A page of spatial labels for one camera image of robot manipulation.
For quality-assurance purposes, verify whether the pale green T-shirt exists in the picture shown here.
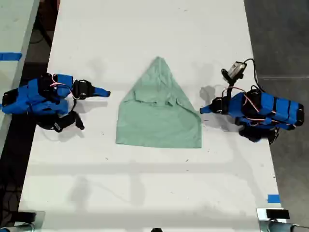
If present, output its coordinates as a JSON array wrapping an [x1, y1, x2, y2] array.
[[115, 56, 203, 149]]

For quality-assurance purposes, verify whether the long blue tape strip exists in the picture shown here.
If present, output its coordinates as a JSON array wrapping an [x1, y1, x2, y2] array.
[[0, 52, 23, 61]]

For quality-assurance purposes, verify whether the white side table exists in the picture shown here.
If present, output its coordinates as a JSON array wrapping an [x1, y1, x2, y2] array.
[[0, 0, 41, 155]]

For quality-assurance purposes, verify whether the small black box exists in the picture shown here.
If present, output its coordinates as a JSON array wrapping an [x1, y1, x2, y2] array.
[[14, 211, 37, 222], [266, 209, 290, 219]]

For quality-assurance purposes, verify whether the grey pipe with blue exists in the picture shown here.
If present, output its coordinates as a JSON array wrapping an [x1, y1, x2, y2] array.
[[0, 223, 37, 232], [259, 220, 309, 232]]

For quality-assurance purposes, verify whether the black camera box white label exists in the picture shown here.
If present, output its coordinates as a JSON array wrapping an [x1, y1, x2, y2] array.
[[52, 112, 85, 133]]

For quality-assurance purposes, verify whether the silver black camera box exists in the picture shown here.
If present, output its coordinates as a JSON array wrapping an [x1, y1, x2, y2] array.
[[221, 61, 245, 81]]

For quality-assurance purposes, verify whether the black camera cable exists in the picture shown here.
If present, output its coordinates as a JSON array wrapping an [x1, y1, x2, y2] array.
[[243, 58, 265, 94]]

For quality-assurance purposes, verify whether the black floor cable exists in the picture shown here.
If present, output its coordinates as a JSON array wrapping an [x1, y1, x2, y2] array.
[[29, 28, 52, 44]]

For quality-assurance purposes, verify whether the shiny metal bracket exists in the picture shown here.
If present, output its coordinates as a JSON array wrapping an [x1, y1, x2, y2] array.
[[256, 207, 291, 222], [18, 210, 46, 228]]

